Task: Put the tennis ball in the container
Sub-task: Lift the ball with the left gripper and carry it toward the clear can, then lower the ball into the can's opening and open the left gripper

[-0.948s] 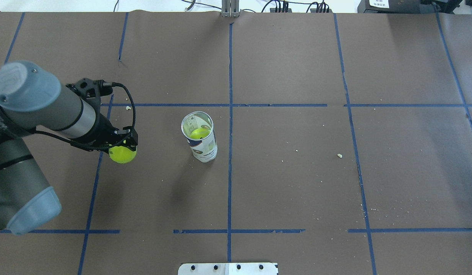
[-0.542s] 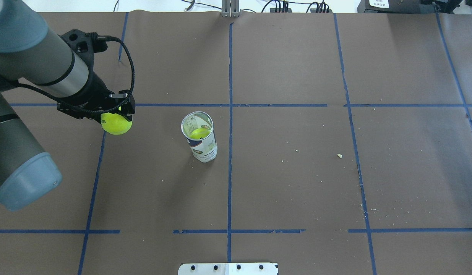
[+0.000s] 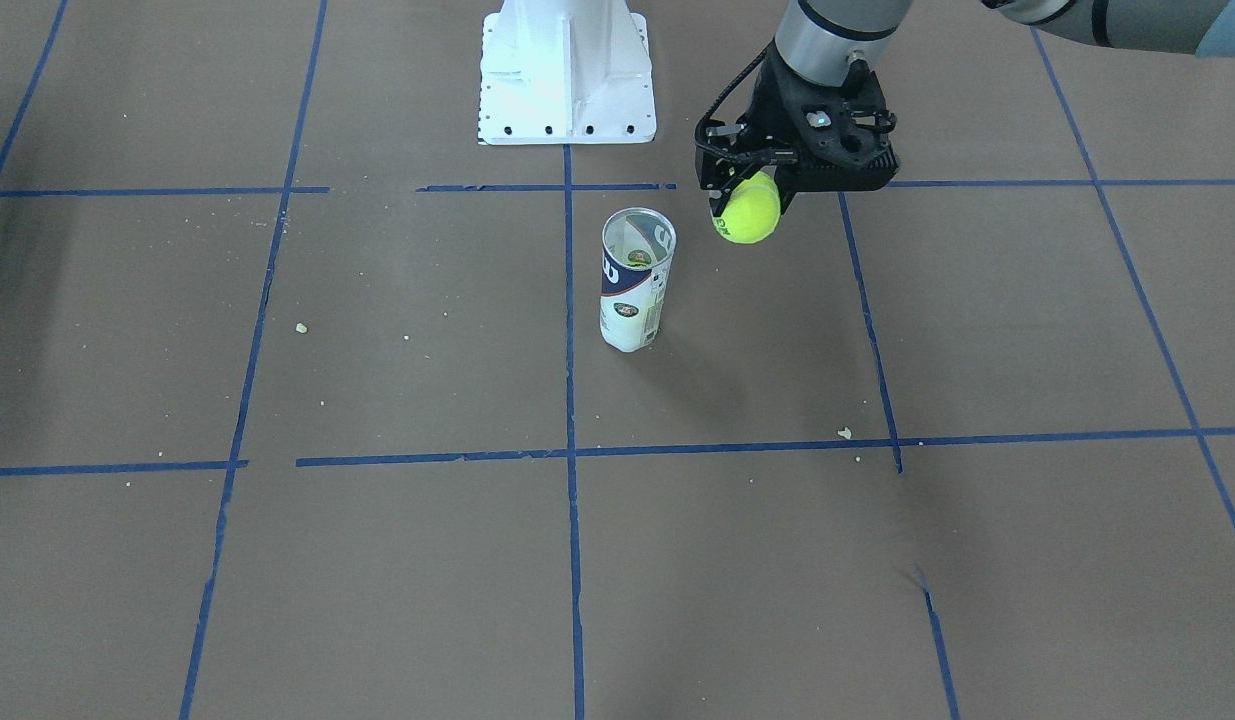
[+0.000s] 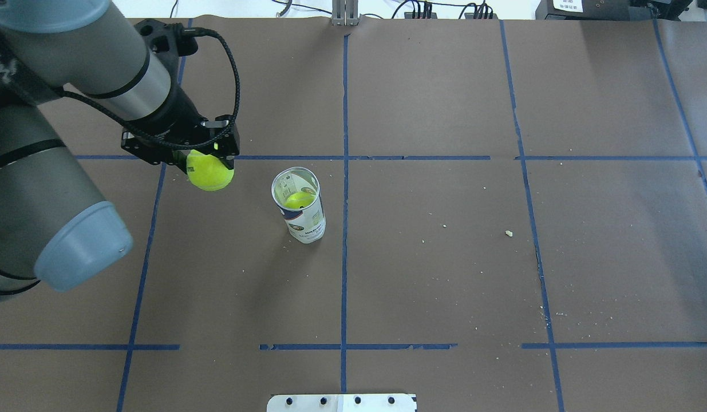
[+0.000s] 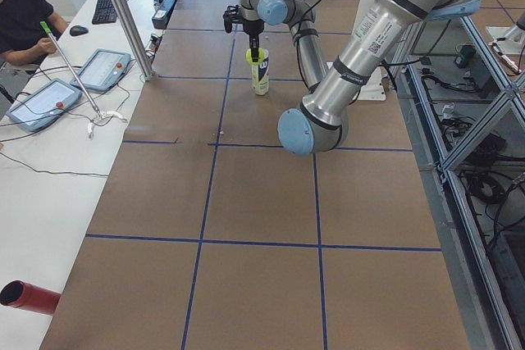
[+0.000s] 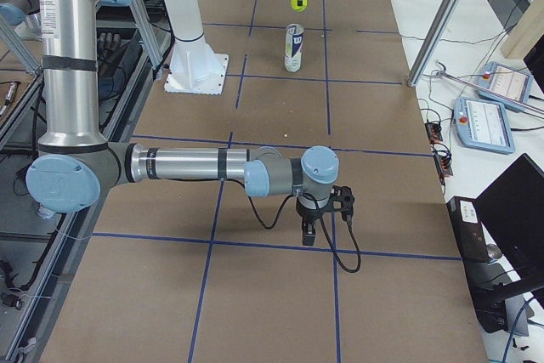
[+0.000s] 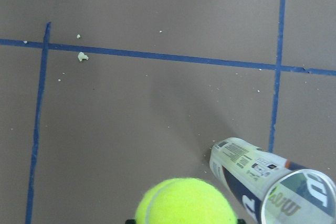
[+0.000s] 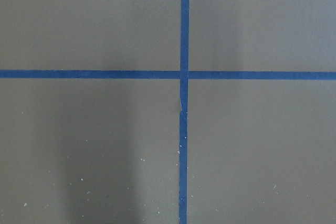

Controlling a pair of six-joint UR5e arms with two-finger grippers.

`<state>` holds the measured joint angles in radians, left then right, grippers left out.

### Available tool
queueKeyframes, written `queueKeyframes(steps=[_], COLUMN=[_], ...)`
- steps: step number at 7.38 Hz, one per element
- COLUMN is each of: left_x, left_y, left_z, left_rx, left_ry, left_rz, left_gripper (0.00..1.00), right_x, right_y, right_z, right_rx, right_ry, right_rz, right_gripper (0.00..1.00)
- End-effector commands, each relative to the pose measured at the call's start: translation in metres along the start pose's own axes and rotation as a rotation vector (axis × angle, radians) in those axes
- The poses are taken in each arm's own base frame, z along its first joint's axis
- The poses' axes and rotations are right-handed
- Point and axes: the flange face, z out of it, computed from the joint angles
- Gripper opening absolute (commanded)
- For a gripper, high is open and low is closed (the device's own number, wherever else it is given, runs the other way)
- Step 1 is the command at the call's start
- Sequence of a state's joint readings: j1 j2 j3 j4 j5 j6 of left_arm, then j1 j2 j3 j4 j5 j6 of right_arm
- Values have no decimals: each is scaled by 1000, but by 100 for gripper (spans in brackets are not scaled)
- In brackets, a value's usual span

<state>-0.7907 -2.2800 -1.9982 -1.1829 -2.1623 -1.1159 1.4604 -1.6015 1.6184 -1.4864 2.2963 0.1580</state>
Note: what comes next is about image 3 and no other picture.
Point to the yellow tennis ball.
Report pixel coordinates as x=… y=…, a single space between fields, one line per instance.
x=752 y=211

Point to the clear tennis ball can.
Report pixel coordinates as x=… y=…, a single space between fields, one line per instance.
x=638 y=249

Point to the white pedestal column base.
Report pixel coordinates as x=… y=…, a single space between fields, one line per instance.
x=554 y=72

